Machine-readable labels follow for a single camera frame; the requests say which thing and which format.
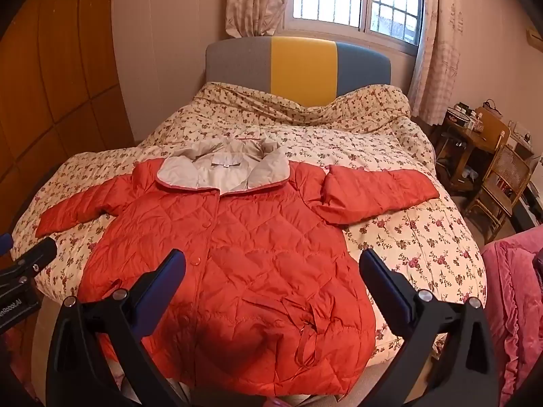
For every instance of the wooden cane chair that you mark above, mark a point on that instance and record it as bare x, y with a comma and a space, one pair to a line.
507, 182

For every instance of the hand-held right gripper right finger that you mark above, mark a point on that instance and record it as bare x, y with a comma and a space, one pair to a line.
379, 282

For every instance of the patterned round tin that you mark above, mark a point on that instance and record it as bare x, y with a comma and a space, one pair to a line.
457, 116

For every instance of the grey yellow blue headboard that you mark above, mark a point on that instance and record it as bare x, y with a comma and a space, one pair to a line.
303, 65

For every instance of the wooden side table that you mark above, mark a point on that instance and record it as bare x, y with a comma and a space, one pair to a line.
468, 140

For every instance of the pink blanket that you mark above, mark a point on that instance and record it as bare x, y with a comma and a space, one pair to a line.
515, 305

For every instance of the cream floral quilt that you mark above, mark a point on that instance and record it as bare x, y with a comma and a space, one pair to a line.
424, 241

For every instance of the beige floral rumpled blanket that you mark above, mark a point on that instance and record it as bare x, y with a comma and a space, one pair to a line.
305, 108

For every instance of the barred window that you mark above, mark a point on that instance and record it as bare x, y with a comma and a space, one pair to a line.
352, 0

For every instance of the wooden wardrobe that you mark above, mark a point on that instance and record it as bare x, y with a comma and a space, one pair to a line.
55, 72

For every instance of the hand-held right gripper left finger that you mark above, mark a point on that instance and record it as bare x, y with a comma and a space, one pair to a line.
169, 282

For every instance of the red quilted jacket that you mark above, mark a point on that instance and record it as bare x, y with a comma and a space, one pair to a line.
237, 258

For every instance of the beige wall-mounted unit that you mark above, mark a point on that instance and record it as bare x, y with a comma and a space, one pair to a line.
535, 39

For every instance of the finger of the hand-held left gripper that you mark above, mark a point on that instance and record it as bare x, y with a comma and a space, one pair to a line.
40, 253
5, 243

